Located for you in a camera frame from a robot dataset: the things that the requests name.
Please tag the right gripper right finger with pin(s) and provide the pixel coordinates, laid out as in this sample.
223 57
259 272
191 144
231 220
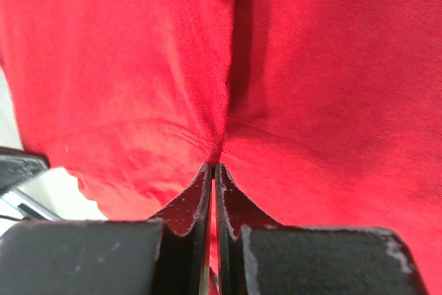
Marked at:
258 255

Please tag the dark red t shirt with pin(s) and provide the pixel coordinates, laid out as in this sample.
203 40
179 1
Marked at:
326 112

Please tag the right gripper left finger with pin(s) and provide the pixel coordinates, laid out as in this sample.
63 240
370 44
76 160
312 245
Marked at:
165 254

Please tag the aluminium rail frame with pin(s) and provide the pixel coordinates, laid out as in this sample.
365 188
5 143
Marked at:
20 206

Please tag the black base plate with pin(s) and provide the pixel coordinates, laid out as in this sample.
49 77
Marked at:
18 167

